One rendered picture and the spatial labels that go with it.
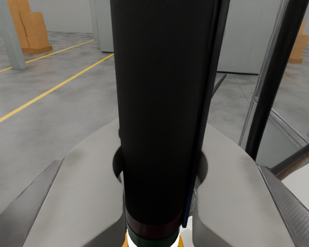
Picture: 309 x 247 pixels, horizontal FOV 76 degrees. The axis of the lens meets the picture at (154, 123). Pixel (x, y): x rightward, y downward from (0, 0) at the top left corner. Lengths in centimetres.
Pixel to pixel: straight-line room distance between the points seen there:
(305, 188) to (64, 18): 1421
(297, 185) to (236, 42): 529
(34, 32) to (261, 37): 691
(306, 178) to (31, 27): 822
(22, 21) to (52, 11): 639
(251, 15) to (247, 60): 103
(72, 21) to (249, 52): 1083
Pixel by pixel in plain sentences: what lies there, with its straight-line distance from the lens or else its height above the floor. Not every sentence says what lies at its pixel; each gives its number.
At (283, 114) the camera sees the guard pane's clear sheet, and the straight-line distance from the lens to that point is 133.
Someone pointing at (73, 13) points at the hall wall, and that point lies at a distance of 1402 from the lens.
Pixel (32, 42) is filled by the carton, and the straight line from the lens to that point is 843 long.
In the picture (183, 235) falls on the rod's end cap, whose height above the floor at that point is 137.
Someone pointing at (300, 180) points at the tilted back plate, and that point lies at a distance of 55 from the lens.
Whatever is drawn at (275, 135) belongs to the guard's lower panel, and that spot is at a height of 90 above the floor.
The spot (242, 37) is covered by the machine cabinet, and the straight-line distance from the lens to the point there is 572.
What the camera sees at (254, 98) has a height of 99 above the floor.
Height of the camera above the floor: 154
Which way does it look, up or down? 31 degrees down
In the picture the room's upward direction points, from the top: 2 degrees clockwise
